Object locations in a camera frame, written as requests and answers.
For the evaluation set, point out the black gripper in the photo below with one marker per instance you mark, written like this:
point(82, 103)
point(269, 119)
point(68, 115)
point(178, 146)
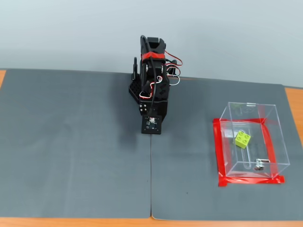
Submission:
point(142, 108)

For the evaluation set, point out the green lego block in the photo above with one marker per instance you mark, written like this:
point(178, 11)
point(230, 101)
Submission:
point(242, 139)

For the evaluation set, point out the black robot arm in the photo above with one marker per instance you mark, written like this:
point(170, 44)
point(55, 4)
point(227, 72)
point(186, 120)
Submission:
point(156, 68)

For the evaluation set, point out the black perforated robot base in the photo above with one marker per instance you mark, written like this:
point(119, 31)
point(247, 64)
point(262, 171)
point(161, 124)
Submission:
point(134, 91)

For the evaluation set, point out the red tape band on arm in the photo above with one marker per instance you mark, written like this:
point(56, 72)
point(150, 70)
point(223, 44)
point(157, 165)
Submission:
point(154, 55)

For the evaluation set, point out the transparent acrylic box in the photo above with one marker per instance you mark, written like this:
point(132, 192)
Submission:
point(254, 156)

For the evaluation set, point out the silver metal box latch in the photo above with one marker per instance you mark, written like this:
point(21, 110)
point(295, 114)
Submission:
point(260, 164)

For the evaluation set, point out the black table clamp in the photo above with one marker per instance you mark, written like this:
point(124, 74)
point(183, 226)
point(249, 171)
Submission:
point(174, 68)
point(135, 67)

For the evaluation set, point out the grey table mat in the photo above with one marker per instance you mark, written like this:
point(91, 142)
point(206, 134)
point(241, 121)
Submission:
point(189, 153)
point(71, 165)

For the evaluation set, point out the red tape strip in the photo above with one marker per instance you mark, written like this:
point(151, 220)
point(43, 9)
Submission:
point(251, 181)
point(270, 146)
point(219, 151)
point(241, 120)

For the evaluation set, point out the black square wrist camera module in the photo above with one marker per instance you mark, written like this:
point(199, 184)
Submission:
point(152, 124)

